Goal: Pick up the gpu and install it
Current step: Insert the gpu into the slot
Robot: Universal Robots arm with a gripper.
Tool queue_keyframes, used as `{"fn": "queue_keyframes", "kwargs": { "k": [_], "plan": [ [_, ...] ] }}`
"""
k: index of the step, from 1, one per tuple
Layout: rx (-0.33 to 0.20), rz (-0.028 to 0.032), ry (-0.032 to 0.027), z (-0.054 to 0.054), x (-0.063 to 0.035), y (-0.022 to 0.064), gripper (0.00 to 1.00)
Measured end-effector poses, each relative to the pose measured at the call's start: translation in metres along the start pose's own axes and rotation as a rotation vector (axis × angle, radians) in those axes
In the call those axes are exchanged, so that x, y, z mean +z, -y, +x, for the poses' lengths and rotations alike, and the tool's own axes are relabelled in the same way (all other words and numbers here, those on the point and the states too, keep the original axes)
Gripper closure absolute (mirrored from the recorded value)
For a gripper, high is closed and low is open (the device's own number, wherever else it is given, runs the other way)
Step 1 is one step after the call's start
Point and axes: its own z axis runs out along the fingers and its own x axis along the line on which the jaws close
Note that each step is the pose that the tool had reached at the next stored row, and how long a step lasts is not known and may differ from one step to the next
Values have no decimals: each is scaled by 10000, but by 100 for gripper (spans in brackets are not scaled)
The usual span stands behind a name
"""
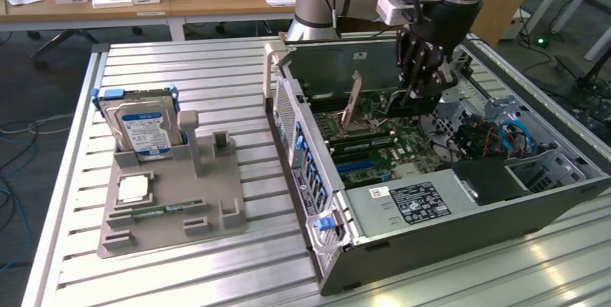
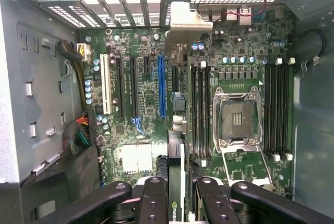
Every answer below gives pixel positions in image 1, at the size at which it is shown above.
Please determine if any dark grey PC case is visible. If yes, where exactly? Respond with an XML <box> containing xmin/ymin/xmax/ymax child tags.
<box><xmin>262</xmin><ymin>27</ymin><xmax>611</xmax><ymax>297</ymax></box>

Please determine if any green RAM stick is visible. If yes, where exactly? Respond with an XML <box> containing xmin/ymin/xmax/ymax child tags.
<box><xmin>129</xmin><ymin>202</ymin><xmax>190</xmax><ymax>219</ymax></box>

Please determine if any hard disk with blue caddy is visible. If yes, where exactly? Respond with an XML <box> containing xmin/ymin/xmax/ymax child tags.
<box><xmin>89</xmin><ymin>84</ymin><xmax>181</xmax><ymax>162</ymax></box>

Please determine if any black chair base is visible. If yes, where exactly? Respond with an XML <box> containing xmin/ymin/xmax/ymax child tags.
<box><xmin>26</xmin><ymin>27</ymin><xmax>143</xmax><ymax>70</ymax></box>

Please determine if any red wire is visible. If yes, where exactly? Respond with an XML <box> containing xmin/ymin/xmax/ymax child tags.
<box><xmin>478</xmin><ymin>123</ymin><xmax>493</xmax><ymax>158</ymax></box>

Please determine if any silver CPU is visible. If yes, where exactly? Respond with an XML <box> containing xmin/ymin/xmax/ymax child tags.
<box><xmin>115</xmin><ymin>175</ymin><xmax>153</xmax><ymax>205</ymax></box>

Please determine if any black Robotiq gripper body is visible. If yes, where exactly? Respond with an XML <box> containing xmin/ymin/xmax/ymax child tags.
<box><xmin>404</xmin><ymin>1</ymin><xmax>481</xmax><ymax>58</ymax></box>

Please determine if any metal disk bay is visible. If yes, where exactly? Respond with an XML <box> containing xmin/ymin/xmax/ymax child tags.
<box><xmin>504</xmin><ymin>148</ymin><xmax>589</xmax><ymax>194</ymax></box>

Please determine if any blue wire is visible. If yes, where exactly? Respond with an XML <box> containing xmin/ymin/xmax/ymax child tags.
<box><xmin>497</xmin><ymin>120</ymin><xmax>536</xmax><ymax>158</ymax></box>

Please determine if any grey parts rack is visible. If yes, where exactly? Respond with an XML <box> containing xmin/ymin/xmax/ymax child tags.
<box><xmin>95</xmin><ymin>109</ymin><xmax>249</xmax><ymax>260</ymax></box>

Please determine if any blue case latch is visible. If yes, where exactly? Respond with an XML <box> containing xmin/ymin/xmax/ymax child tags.
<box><xmin>313</xmin><ymin>215</ymin><xmax>336</xmax><ymax>232</ymax></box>

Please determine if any green motherboard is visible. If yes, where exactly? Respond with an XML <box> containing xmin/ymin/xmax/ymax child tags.
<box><xmin>309</xmin><ymin>91</ymin><xmax>460</xmax><ymax>187</ymax></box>

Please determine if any blue expansion slot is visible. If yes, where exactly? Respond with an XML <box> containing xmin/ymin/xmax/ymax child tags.
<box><xmin>334</xmin><ymin>159</ymin><xmax>377</xmax><ymax>175</ymax></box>

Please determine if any grey power supply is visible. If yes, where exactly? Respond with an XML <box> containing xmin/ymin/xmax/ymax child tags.
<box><xmin>342</xmin><ymin>169</ymin><xmax>478</xmax><ymax>247</ymax></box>

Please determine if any blue floor cable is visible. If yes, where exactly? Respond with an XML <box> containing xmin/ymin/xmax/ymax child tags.
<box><xmin>0</xmin><ymin>131</ymin><xmax>38</xmax><ymax>272</ymax></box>

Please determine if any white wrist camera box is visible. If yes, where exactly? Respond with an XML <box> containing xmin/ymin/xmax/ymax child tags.
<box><xmin>374</xmin><ymin>0</ymin><xmax>420</xmax><ymax>26</ymax></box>

